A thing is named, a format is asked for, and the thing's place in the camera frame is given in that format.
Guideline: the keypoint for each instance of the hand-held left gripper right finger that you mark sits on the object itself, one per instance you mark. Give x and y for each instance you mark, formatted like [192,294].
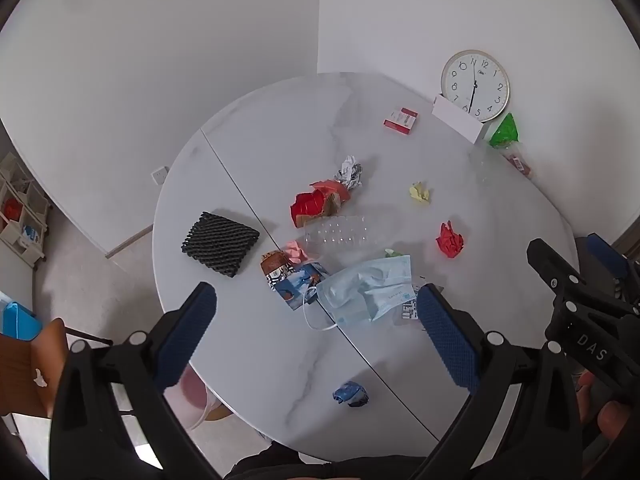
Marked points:
[447,340]

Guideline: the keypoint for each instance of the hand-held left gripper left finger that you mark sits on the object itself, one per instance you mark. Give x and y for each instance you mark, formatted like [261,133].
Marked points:
[187,335]

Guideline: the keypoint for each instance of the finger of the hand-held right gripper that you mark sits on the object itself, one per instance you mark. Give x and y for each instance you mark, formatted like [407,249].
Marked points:
[552,267]
[607,255]

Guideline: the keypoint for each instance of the clear labelled snack wrapper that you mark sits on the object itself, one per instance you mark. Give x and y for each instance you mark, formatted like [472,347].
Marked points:
[410,310]

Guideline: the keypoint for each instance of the person's right hand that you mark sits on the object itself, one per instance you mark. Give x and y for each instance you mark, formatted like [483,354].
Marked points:
[615,417]

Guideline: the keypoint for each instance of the translucent pink bin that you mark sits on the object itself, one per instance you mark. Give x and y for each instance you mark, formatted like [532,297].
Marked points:
[192,395]

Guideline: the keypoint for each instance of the blue face mask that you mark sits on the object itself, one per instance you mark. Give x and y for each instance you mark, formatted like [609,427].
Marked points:
[390,280]
[342,300]

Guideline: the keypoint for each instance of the black foam mesh pad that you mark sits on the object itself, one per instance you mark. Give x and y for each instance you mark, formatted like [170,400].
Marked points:
[220,247]

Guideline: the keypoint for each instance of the red crumpled paper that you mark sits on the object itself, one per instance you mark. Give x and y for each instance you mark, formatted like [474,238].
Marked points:
[450,241]

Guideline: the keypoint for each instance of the small green scrap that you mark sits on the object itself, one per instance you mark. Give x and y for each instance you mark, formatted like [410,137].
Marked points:
[392,253]

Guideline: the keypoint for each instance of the red snack packet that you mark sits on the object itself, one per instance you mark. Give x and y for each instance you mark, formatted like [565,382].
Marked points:
[520,164]

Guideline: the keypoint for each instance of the blue crumpled paper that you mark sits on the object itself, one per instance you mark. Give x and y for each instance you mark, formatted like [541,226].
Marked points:
[350,392]

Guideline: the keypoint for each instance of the clear plastic wrap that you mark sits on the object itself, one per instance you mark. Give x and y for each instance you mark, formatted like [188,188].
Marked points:
[485,170]

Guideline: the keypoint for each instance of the blue printed cardboard carton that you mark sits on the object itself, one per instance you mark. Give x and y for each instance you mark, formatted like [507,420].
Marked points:
[295,282]

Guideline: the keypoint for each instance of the pink crumpled paper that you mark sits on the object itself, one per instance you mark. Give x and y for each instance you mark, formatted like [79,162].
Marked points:
[297,252]

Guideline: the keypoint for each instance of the green plastic bag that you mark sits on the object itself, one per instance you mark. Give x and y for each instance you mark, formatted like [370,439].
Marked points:
[506,132]

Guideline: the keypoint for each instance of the yellow crumpled paper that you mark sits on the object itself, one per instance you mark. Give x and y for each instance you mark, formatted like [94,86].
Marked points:
[420,193]

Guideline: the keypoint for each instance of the clear plastic tray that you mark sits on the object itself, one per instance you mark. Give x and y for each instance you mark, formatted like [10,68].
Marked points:
[340,235]

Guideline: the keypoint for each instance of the wooden chair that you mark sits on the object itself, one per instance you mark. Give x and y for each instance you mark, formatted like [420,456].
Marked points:
[25,370]

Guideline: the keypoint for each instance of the blue box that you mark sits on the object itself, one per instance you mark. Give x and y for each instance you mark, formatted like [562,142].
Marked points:
[17,321]

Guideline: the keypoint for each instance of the person's dark clothing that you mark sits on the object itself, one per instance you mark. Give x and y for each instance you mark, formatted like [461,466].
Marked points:
[300,467]

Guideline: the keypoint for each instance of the red crumpled wrapper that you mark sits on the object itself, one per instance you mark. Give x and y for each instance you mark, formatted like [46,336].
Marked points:
[305,206]

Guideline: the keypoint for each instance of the red and brown crumpled packaging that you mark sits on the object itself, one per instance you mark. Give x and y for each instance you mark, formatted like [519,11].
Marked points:
[327,212]

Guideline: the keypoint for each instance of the long white box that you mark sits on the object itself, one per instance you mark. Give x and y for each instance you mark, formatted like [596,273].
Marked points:
[457,120]

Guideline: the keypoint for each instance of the orange crumpled wrapper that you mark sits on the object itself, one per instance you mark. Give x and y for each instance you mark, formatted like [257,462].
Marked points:
[330,187]

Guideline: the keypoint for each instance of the grey crumpled paper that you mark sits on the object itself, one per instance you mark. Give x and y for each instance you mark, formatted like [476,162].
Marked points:
[350,171]

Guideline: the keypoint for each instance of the white shelf unit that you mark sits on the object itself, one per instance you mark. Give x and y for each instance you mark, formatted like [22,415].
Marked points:
[22,215]

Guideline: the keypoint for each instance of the small red and white box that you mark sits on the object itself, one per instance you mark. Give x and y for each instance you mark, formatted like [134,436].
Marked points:
[400,121]

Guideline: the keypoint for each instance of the white wall socket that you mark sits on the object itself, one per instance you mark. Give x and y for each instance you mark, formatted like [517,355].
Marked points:
[159,175]

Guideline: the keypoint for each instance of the round white wall clock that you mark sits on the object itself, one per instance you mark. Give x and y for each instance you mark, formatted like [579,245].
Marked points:
[475,75]

